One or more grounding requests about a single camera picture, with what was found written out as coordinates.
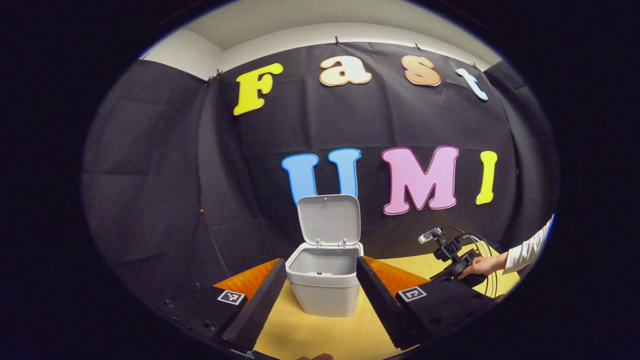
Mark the white desktop garbage bin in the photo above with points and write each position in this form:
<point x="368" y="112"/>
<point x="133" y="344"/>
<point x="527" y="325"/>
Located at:
<point x="325" y="295"/>

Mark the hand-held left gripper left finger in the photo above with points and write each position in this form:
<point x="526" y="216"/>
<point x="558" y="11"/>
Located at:
<point x="260" y="305"/>

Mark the wooden desktop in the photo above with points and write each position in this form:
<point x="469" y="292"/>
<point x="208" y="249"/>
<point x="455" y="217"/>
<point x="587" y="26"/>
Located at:
<point x="310" y="340"/>

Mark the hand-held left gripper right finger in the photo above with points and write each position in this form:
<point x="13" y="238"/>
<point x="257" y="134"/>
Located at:
<point x="382" y="305"/>

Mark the black backdrop cloth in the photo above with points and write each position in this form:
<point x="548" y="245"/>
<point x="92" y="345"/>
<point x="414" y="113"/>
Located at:
<point x="175" y="175"/>

